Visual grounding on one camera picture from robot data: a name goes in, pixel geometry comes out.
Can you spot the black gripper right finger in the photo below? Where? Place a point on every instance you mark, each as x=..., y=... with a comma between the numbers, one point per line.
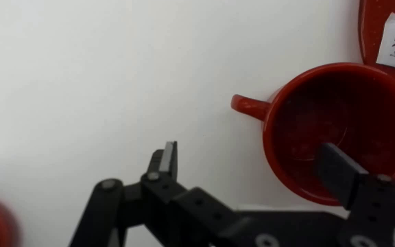
x=369, y=201

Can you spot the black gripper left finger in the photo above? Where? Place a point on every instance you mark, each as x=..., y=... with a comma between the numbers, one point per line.
x=171, y=204

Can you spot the red cup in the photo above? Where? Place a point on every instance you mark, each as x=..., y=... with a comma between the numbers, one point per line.
x=348, y=105

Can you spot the red plate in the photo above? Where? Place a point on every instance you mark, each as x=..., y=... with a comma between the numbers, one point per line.
x=375, y=31

